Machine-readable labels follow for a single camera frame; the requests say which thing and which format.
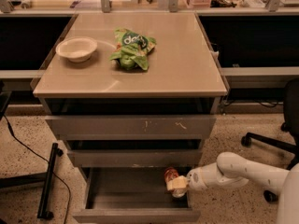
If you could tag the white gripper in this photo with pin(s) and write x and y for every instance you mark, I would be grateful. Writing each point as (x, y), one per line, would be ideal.
(195, 178)

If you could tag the orange soda can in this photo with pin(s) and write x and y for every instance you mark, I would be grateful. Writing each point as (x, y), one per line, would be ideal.
(169, 174)

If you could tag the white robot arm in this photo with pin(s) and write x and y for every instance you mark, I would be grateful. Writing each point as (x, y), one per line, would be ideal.
(233, 171)

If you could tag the open bottom grey drawer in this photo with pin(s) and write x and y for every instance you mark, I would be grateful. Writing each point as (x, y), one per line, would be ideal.
(132, 196)

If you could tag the grey drawer cabinet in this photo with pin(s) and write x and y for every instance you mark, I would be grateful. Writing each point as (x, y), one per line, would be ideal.
(182, 79)

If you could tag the middle grey drawer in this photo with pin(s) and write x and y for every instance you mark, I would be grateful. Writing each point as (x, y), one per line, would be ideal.
(134, 158)

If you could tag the top grey drawer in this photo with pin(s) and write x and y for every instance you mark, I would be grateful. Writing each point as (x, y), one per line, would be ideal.
(131, 127)

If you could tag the black floor stand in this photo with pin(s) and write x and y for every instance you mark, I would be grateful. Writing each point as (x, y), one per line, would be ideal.
(45, 178)

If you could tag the green chip bag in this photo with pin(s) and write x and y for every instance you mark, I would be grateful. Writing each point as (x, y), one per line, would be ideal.
(132, 49)

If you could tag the white paper bowl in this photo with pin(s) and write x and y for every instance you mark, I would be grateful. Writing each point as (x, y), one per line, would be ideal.
(77, 49)

